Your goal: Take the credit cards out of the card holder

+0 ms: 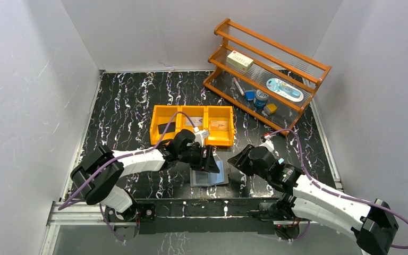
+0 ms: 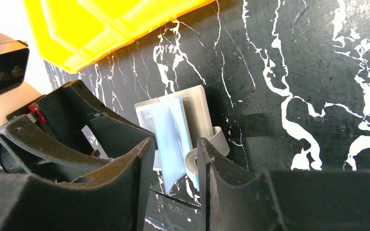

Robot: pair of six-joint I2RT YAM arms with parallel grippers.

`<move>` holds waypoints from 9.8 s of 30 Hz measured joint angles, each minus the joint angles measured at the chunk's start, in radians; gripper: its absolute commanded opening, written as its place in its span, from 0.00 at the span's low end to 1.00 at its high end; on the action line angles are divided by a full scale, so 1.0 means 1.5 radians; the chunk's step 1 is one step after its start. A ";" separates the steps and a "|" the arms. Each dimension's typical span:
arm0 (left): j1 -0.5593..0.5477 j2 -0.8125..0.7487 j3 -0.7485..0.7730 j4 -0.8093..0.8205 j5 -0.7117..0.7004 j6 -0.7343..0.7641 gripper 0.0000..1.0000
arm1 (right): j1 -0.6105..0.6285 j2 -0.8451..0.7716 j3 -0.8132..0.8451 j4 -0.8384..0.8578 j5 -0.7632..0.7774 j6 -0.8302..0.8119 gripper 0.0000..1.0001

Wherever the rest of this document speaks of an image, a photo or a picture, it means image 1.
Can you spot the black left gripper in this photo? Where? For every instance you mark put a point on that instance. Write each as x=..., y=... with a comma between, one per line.
x=206, y=159

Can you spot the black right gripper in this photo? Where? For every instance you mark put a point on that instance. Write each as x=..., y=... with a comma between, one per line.
x=240, y=160

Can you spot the grey card holder wallet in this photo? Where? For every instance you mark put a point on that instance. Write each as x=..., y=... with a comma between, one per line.
x=204, y=179

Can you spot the yellow plastic triple bin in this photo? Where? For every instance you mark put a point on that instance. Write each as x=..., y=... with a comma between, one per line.
x=167, y=121

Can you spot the orange wooden shelf rack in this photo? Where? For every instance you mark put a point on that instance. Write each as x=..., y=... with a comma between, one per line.
x=271, y=60

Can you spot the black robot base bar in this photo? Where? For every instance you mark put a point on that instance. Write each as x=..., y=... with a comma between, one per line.
x=207, y=214

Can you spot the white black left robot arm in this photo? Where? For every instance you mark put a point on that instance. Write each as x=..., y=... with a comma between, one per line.
x=97, y=175

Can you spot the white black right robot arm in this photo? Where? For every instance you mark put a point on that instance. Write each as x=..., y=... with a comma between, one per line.
x=373, y=228

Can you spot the tan card in bin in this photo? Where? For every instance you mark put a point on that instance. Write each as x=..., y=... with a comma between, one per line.
x=218, y=125

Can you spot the silver card in bin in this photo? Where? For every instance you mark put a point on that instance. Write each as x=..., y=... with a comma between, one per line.
x=194, y=121

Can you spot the black card in bin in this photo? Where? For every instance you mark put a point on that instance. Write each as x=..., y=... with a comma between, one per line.
x=167, y=128

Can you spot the yellow grey eraser block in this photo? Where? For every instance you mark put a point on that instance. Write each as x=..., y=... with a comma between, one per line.
x=269, y=109

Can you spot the small blue block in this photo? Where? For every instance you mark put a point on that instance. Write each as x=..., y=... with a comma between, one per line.
x=249, y=95

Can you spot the blue and white round tin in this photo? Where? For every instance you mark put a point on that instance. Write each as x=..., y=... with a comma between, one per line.
x=260, y=99

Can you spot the white pen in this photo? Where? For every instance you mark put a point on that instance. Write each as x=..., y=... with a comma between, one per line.
x=239, y=86

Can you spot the blue razor blister pack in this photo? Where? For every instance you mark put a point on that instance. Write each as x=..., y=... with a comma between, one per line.
x=284, y=89

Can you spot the white box with red label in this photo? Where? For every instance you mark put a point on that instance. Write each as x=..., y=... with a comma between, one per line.
x=239, y=60

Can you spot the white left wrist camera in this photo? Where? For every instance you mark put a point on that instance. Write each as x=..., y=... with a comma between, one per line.
x=201, y=136

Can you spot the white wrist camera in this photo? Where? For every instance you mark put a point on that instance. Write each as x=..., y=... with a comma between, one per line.
x=201, y=136
x=267, y=143

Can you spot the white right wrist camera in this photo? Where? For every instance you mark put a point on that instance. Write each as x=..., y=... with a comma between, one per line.
x=267, y=143

